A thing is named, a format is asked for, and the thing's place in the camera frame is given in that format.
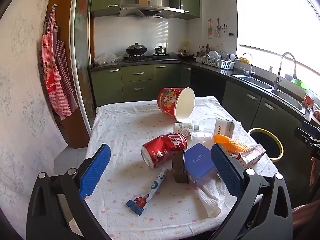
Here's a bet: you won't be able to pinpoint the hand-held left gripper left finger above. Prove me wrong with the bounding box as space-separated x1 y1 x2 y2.
26 144 112 240

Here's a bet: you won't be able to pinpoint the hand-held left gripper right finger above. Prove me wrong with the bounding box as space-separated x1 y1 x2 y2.
207 144 293 240

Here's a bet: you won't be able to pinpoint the orange spiky mat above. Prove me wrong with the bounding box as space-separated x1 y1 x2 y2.
213 133 250 153

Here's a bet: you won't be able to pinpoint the blue box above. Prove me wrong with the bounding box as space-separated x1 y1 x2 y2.
184 142 220 190

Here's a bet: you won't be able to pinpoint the small white carton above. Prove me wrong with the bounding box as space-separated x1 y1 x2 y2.
235 144 266 168

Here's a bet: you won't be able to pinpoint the white paper towel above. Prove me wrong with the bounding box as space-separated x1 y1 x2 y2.
196 175 238 218

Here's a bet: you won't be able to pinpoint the clear bottle with white label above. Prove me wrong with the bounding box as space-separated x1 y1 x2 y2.
200 118 242 140

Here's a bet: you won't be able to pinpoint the clear plastic cup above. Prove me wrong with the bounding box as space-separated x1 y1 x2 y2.
180 127 214 147

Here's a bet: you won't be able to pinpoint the yellow rim trash bin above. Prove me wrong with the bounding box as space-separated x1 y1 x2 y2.
248 128 284 162

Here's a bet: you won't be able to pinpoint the brown round tin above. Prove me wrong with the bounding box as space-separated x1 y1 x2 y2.
172 152 189 183

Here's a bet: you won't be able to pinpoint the small white bottle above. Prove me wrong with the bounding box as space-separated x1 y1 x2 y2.
174 121 200 132

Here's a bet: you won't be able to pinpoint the white toothpaste tube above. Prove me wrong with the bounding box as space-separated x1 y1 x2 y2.
126 167 169 215

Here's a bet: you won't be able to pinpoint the red soda can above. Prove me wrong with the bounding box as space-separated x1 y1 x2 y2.
140 132 188 169

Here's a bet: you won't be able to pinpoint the red paper bucket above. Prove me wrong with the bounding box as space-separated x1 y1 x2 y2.
157 87 195 123

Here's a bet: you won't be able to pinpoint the person's right hand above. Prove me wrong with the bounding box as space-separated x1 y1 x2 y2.
310 156 320 187

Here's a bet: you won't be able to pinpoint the white dotted tablecloth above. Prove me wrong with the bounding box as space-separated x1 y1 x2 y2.
85 96 279 238

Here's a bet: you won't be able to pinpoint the steel double sink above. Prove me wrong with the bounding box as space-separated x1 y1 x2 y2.
231 74 307 113

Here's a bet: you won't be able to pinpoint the green plastic holder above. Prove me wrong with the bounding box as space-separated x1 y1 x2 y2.
294 79 308 90

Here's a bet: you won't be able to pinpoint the tall steel faucet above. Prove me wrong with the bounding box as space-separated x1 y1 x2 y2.
273 52 297 90

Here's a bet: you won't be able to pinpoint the small steel faucet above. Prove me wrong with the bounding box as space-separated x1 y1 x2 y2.
242 52 253 78

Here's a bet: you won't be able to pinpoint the green lower cabinets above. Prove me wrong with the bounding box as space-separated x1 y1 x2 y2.
90 64 313 160

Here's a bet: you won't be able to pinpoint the red checked apron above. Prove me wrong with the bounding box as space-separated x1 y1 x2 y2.
40 4 73 120

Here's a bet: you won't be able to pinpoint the black kitchen countertop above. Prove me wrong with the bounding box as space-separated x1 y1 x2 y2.
90 59 320 130

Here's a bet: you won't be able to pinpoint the dark gingham apron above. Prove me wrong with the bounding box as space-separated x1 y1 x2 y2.
52 25 78 113

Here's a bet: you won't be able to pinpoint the white dish rack with plates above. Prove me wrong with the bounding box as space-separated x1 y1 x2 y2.
199 51 235 69

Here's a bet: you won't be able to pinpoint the clear plastic bag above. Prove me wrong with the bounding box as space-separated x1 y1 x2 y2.
94 52 124 65

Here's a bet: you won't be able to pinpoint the sliding glass door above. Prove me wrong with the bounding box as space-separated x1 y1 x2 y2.
71 0 97 133

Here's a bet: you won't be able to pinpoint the black gas stove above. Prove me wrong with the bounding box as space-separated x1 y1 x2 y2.
124 54 177 62

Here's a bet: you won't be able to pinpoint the window with blind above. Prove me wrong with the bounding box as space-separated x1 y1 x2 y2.
235 0 320 95

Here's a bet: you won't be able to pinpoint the black wok with lid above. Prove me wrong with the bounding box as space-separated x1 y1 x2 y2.
126 42 147 55

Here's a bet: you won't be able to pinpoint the steel range hood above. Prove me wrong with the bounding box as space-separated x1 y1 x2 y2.
119 0 184 18

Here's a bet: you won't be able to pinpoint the wooden door frame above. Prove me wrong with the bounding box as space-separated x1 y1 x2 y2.
46 0 90 148

